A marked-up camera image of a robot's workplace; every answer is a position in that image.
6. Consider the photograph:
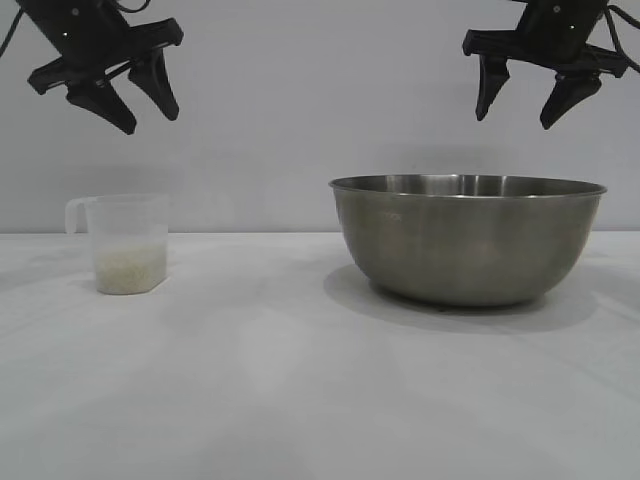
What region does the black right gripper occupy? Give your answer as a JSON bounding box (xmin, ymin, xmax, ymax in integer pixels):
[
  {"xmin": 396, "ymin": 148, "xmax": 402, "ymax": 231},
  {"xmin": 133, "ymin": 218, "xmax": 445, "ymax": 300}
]
[{"xmin": 462, "ymin": 0, "xmax": 629, "ymax": 130}]

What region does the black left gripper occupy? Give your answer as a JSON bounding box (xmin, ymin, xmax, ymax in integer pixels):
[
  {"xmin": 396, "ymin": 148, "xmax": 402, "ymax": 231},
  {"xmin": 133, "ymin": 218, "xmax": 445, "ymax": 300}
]
[{"xmin": 14, "ymin": 0, "xmax": 185, "ymax": 135}]

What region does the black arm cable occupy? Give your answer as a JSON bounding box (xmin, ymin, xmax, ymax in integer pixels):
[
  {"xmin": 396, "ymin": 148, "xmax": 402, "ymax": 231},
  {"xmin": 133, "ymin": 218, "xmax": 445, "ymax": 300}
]
[
  {"xmin": 0, "ymin": 7, "xmax": 26, "ymax": 57},
  {"xmin": 602, "ymin": 0, "xmax": 640, "ymax": 72}
]

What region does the white rice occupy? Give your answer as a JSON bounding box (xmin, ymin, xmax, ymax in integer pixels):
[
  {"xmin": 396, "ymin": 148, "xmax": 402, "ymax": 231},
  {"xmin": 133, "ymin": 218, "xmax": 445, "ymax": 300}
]
[{"xmin": 96, "ymin": 245, "xmax": 168, "ymax": 295}]

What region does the stainless steel mixing bowl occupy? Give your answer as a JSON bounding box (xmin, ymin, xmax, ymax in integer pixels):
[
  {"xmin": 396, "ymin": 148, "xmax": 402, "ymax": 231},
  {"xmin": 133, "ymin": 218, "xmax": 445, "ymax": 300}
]
[{"xmin": 328, "ymin": 173, "xmax": 609, "ymax": 307}]

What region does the translucent plastic measuring cup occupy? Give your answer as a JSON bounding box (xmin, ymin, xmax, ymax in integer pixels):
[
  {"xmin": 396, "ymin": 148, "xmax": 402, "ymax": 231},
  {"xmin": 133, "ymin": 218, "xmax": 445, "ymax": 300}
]
[{"xmin": 65, "ymin": 193, "xmax": 171, "ymax": 296}]

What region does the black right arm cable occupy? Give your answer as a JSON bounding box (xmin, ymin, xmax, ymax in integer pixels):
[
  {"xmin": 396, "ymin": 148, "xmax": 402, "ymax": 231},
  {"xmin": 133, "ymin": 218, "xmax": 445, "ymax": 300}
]
[{"xmin": 602, "ymin": 0, "xmax": 640, "ymax": 72}]

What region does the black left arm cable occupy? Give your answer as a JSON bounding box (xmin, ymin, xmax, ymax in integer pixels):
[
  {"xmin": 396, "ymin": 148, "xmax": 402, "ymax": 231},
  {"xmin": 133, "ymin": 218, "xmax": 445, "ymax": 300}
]
[{"xmin": 0, "ymin": 7, "xmax": 26, "ymax": 57}]

